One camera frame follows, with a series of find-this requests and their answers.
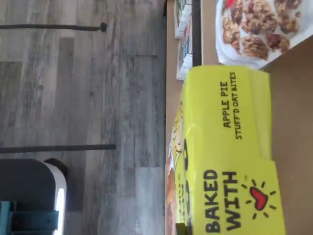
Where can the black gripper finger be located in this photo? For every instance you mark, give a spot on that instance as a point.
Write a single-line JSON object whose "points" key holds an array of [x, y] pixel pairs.
{"points": [[185, 230]]}

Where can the yellow oat bites box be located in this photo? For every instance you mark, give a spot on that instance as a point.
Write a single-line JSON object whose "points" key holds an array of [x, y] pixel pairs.
{"points": [[232, 147]]}

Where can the black metal shelf beam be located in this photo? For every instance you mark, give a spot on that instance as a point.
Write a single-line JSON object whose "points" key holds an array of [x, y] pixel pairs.
{"points": [[196, 29]]}

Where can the yellow label granola box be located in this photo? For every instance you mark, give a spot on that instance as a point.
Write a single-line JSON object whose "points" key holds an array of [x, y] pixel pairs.
{"points": [[183, 19]]}

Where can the white speckled carton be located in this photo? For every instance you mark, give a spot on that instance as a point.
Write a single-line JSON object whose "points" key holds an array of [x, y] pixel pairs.
{"points": [[185, 61]]}

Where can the red label granola bag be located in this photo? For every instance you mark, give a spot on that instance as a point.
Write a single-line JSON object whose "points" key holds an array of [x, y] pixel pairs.
{"points": [[256, 24]]}

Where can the teal blue frame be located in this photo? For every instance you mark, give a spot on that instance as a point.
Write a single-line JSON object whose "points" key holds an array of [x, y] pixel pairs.
{"points": [[29, 220]]}

